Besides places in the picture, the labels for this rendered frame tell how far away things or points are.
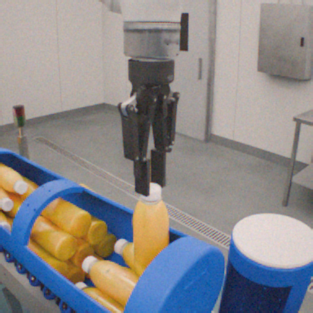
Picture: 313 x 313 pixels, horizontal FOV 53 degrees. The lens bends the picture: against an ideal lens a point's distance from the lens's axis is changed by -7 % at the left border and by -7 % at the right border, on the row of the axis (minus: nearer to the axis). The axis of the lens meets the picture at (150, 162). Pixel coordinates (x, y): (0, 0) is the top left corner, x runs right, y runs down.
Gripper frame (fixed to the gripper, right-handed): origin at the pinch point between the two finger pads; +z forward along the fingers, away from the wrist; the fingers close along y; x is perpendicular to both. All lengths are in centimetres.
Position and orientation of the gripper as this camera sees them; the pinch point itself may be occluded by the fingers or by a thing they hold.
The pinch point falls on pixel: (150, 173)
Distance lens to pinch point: 60.3
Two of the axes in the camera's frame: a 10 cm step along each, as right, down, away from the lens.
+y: 6.5, -3.1, 7.0
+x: -7.6, -2.7, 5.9
